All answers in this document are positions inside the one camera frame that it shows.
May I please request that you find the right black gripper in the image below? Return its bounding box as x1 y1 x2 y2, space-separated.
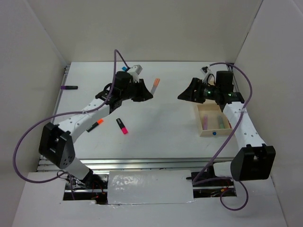
178 77 220 104

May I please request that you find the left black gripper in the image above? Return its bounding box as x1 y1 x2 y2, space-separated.
121 79 153 102

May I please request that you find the pastel orange cap highlighter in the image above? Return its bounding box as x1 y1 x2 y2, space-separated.
150 78 160 95

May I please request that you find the pastel lilac highlighter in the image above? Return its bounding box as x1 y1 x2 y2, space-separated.
202 114 208 130

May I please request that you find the pink cap black highlighter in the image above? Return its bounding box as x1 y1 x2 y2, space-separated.
116 118 128 135

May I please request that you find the pastel green highlighter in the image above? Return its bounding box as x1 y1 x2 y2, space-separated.
217 115 225 129

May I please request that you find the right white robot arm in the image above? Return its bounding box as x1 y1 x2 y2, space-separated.
178 71 276 181

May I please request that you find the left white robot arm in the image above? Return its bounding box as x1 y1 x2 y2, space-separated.
39 65 153 189

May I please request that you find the wooden compartment tray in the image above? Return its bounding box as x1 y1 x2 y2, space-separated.
194 100 232 137

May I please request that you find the orange cap black highlighter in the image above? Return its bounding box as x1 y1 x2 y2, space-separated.
86 119 104 132

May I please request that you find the purple cap black highlighter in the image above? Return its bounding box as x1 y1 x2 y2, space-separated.
60 86 78 90

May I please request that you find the white front cover plate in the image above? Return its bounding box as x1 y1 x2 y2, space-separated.
107 170 194 205

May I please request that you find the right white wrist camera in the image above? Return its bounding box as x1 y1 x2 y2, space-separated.
200 66 214 84

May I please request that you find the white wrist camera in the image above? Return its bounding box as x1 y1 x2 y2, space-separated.
200 66 214 84
127 65 143 82

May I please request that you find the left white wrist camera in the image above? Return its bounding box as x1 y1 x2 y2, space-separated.
127 65 143 82

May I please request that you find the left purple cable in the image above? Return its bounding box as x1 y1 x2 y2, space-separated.
13 49 130 201

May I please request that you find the purple cable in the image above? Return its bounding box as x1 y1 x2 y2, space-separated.
192 62 253 210
13 49 130 201

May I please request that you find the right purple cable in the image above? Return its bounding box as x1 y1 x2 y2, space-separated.
192 62 253 210

